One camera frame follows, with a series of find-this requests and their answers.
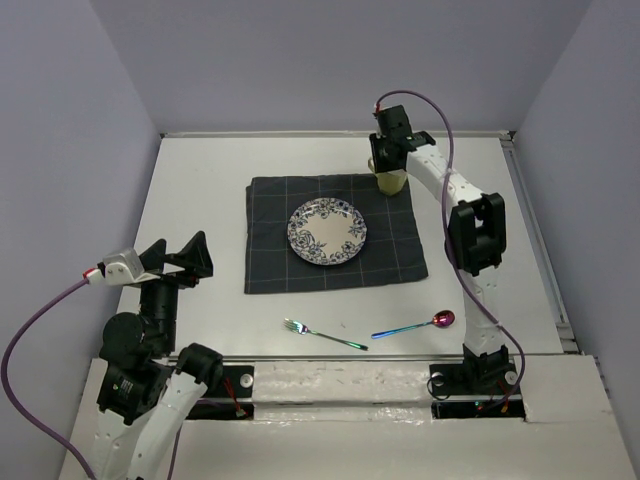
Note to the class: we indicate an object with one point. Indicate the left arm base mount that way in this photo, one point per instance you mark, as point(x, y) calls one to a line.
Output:
point(231, 399)

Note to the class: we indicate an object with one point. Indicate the cream yellow mug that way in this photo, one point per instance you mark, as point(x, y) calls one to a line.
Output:
point(389, 183)

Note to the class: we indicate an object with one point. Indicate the iridescent spoon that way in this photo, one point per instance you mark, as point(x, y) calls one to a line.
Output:
point(442, 319)

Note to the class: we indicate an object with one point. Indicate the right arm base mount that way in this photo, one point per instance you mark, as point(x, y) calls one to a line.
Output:
point(476, 387)

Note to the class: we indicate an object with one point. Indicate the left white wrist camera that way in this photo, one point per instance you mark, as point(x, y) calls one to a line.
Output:
point(122, 268)

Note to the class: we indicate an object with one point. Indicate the iridescent fork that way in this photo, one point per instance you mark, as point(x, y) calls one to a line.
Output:
point(302, 329)

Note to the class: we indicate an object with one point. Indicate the aluminium table edge rail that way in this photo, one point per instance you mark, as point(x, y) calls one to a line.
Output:
point(499, 134)

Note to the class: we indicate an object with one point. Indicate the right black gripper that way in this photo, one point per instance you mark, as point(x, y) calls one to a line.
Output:
point(379, 163)

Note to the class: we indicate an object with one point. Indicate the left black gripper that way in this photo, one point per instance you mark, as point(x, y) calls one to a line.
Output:
point(195, 254)

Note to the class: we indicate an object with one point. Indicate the dark plaid cloth napkin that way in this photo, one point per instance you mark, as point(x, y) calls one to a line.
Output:
point(392, 253)

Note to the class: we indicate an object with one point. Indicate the blue floral plate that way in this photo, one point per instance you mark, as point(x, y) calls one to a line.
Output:
point(326, 231)

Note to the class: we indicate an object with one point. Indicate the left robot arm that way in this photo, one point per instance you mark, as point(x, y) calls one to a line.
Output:
point(143, 402)

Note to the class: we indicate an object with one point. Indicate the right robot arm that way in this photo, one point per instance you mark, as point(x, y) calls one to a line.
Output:
point(474, 224)

